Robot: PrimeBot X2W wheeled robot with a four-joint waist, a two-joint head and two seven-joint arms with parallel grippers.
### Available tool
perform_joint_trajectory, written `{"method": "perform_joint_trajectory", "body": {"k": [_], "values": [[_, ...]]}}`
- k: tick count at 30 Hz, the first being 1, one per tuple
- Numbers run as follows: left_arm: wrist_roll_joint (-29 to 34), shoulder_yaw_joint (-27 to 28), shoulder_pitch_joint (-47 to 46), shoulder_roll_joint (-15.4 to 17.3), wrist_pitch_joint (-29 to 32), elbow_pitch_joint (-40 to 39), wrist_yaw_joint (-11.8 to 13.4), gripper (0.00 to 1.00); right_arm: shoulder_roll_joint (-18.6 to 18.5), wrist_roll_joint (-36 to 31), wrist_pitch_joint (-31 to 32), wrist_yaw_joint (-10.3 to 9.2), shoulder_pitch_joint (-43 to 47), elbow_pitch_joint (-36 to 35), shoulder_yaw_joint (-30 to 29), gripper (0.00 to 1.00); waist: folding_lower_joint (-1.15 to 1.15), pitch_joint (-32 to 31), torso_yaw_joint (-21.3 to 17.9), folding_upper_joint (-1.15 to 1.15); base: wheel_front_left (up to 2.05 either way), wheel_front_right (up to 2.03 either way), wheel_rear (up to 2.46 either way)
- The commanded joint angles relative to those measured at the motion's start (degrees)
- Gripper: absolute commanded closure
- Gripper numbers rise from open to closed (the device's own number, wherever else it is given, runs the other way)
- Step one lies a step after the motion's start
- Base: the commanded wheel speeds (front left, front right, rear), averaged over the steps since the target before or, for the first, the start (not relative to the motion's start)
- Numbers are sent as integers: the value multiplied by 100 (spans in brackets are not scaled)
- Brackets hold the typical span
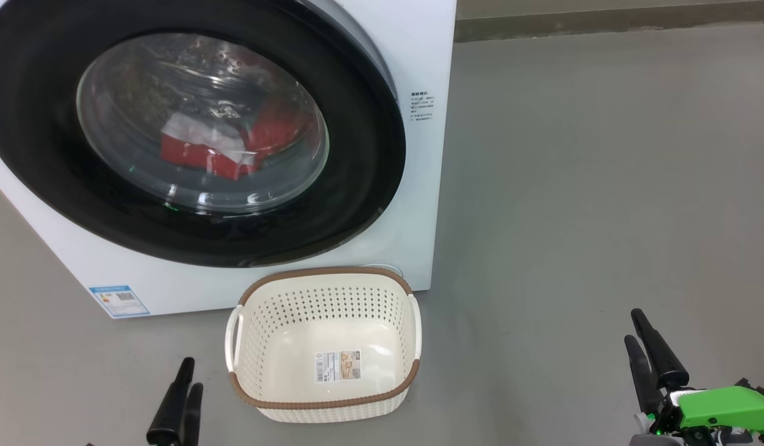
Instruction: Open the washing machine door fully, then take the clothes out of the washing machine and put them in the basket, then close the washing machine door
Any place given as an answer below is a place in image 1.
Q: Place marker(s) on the cream laundry basket brown rim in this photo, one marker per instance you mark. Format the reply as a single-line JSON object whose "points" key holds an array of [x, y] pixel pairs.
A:
{"points": [[264, 328]]}

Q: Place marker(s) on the grey wall baseboard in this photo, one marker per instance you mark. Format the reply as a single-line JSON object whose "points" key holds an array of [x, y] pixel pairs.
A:
{"points": [[605, 25]]}

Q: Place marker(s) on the white front-load washing machine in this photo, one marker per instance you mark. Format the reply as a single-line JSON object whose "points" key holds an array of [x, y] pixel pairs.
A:
{"points": [[419, 186]]}

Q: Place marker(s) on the glass washing machine door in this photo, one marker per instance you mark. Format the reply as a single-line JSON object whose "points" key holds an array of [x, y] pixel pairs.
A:
{"points": [[357, 155]]}

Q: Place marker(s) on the blue energy label sticker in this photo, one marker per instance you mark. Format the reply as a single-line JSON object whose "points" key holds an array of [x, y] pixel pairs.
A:
{"points": [[118, 300]]}

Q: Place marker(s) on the red and white garment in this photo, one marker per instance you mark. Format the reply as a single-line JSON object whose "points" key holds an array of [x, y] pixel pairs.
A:
{"points": [[189, 152]]}

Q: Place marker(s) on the white product label sticker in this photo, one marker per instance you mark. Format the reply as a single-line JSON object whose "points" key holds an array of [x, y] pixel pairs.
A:
{"points": [[337, 367]]}

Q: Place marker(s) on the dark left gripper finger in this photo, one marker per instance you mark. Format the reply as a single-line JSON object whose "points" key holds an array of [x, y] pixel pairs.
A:
{"points": [[171, 409], [193, 415]]}

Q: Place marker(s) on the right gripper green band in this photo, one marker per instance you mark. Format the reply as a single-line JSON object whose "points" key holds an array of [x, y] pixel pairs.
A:
{"points": [[722, 406]]}

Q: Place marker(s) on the round drain filter cap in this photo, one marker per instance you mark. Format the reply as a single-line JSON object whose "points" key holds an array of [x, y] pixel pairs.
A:
{"points": [[391, 271]]}

